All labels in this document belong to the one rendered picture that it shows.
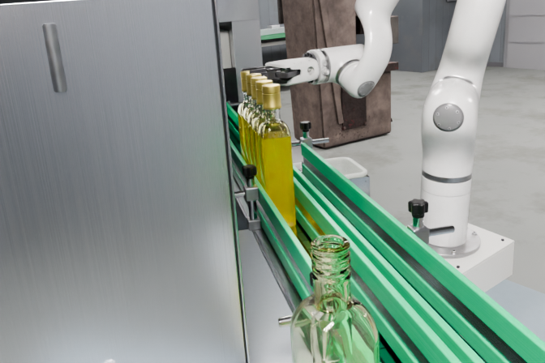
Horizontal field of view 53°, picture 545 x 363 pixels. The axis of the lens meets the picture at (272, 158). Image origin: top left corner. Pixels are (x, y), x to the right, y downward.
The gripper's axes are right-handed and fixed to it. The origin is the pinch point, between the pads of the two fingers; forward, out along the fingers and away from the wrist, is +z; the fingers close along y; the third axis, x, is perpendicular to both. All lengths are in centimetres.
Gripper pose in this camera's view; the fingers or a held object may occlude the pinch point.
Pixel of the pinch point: (253, 75)
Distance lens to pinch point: 126.0
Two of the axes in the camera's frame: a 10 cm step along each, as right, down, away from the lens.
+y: -4.9, -2.2, 8.4
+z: -8.7, 1.9, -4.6
